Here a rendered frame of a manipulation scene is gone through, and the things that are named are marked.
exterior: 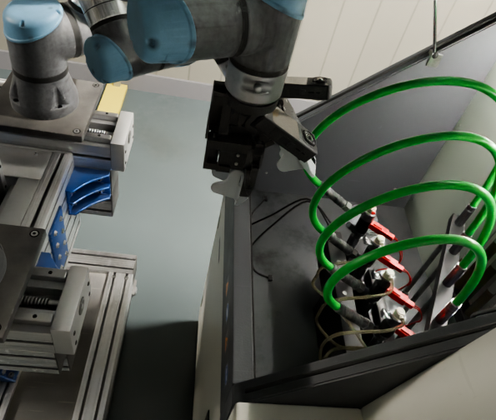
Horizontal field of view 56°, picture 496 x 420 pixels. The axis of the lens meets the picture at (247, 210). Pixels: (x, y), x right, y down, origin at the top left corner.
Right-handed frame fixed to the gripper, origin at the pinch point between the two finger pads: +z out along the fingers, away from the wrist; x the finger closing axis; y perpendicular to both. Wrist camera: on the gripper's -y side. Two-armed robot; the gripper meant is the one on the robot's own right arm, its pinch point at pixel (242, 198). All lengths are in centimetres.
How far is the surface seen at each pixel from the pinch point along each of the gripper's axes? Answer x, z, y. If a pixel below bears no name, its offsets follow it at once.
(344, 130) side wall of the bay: -43, 14, -30
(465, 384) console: 28.0, 1.8, -30.3
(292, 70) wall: -206, 91, -49
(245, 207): -24.0, 27.1, -5.9
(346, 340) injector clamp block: 10.8, 24.1, -24.3
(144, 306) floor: -51, 122, 19
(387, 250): 12.6, -5.8, -19.6
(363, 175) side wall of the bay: -43, 29, -40
